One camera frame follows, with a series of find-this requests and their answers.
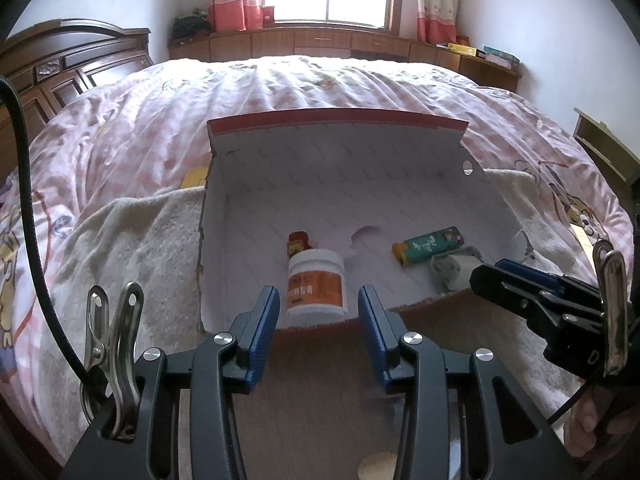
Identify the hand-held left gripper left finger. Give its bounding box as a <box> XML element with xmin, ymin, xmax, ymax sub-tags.
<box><xmin>62</xmin><ymin>285</ymin><xmax>281</xmax><ymax>480</ymax></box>

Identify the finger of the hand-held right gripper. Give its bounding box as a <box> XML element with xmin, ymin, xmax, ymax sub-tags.
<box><xmin>469</xmin><ymin>264</ymin><xmax>608</xmax><ymax>378</ymax></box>
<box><xmin>495</xmin><ymin>259</ymin><xmax>601</xmax><ymax>306</ymax></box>

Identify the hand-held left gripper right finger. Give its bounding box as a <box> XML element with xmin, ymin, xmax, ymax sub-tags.
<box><xmin>359</xmin><ymin>285</ymin><xmax>583</xmax><ymax>480</ymax></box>

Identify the white plastic wrapper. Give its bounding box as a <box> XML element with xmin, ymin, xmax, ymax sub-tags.
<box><xmin>431</xmin><ymin>246</ymin><xmax>486</xmax><ymax>293</ymax></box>

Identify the white jar with orange label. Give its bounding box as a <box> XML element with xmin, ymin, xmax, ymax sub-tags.
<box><xmin>286</xmin><ymin>249</ymin><xmax>349</xmax><ymax>330</ymax></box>

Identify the green lighter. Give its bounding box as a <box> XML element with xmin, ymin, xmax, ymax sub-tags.
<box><xmin>391</xmin><ymin>226</ymin><xmax>466</xmax><ymax>267</ymax></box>

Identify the small red bottle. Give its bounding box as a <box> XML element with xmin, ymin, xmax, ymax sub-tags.
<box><xmin>286</xmin><ymin>230</ymin><xmax>311</xmax><ymax>260</ymax></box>

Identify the white cardboard box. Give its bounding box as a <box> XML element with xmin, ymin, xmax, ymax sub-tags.
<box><xmin>199</xmin><ymin>107</ymin><xmax>532</xmax><ymax>480</ymax></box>

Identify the person's right hand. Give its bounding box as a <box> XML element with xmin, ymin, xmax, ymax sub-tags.
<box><xmin>564</xmin><ymin>390</ymin><xmax>608</xmax><ymax>461</ymax></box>

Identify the wooden ruler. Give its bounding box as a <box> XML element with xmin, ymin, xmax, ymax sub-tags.
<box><xmin>567</xmin><ymin>222</ymin><xmax>596</xmax><ymax>253</ymax></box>

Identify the cream towel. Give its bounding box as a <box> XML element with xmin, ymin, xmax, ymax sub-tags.
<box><xmin>47</xmin><ymin>167</ymin><xmax>601</xmax><ymax>441</ymax></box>

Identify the yellow card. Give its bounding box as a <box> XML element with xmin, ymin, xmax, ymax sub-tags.
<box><xmin>180</xmin><ymin>166</ymin><xmax>208</xmax><ymax>190</ymax></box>

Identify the pink checked quilt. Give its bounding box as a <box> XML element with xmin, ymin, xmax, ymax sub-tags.
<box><xmin>0</xmin><ymin>55</ymin><xmax>636</xmax><ymax>461</ymax></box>

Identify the wooden window cabinet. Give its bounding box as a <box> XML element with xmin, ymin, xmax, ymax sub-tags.
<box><xmin>167</xmin><ymin>25</ymin><xmax>522</xmax><ymax>93</ymax></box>

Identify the dark bag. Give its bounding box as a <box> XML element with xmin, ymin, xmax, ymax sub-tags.
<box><xmin>172</xmin><ymin>7</ymin><xmax>213</xmax><ymax>40</ymax></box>

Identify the dark wooden headboard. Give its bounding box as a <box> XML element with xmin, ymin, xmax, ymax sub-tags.
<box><xmin>0</xmin><ymin>19</ymin><xmax>155</xmax><ymax>171</ymax></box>

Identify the black cable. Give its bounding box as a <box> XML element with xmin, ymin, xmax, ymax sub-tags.
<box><xmin>547</xmin><ymin>380</ymin><xmax>593</xmax><ymax>423</ymax></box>
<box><xmin>0</xmin><ymin>75</ymin><xmax>108</xmax><ymax>401</ymax></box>

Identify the olive wooden frame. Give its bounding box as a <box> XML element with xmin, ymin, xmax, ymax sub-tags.
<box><xmin>572</xmin><ymin>107</ymin><xmax>640</xmax><ymax>186</ymax></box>

